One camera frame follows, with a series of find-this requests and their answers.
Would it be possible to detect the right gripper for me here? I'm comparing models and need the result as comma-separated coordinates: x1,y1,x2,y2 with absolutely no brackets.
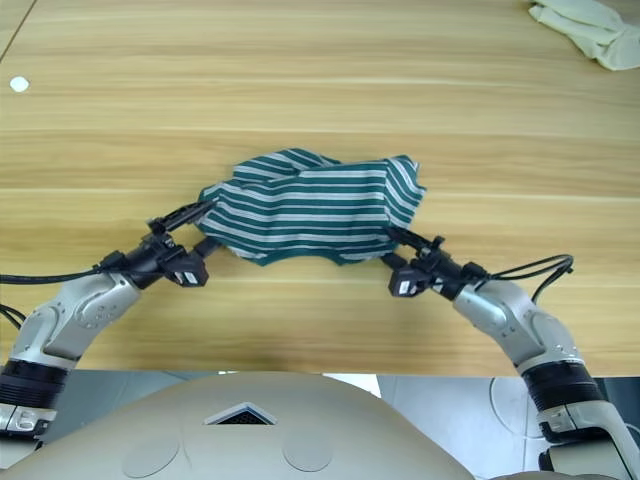
381,227,495,302

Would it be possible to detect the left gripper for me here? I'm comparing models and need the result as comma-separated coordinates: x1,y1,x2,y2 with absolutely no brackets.
101,199,222,291

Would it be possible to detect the green white striped T-shirt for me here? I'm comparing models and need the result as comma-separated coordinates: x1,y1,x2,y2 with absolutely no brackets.
197,146,428,268

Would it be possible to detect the robot body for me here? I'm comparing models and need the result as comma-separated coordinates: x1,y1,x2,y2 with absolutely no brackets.
0,371,474,480

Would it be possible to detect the crumpled cream white cloth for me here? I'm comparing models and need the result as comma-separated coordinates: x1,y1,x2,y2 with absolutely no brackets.
528,0,640,72

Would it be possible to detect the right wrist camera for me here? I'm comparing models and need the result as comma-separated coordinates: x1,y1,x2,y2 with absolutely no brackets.
388,266,435,300

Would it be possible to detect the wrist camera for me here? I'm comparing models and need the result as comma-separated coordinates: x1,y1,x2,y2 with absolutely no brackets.
163,248,210,291
388,266,435,300

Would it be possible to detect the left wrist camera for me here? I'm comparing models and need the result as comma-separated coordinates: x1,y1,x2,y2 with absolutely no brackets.
163,248,210,291

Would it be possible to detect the black cable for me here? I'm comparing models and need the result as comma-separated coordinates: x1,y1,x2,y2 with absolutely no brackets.
0,264,117,332
478,253,576,307

